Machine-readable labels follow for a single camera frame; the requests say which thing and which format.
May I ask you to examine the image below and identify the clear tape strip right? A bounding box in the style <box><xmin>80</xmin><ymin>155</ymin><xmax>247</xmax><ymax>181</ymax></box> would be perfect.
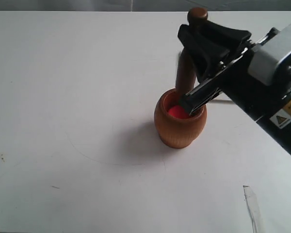
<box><xmin>243</xmin><ymin>185</ymin><xmax>265</xmax><ymax>233</ymax></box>

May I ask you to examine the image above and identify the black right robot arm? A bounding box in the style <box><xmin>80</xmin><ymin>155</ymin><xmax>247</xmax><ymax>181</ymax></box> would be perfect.
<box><xmin>178</xmin><ymin>21</ymin><xmax>291</xmax><ymax>155</ymax></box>

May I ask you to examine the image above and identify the red ball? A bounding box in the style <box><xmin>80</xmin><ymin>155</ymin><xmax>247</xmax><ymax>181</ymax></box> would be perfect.
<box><xmin>168</xmin><ymin>105</ymin><xmax>190</xmax><ymax>119</ymax></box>

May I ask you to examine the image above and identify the brown wooden pestle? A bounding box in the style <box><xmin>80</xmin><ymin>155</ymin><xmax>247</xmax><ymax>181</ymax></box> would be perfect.
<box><xmin>175</xmin><ymin>7</ymin><xmax>208</xmax><ymax>97</ymax></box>

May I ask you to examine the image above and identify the brown wooden mortar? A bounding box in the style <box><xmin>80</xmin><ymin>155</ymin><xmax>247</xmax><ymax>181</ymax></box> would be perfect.
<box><xmin>154</xmin><ymin>88</ymin><xmax>207</xmax><ymax>149</ymax></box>

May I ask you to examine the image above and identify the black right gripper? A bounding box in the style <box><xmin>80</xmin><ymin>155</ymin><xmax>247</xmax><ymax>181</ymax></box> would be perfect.
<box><xmin>178</xmin><ymin>20</ymin><xmax>291</xmax><ymax>118</ymax></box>

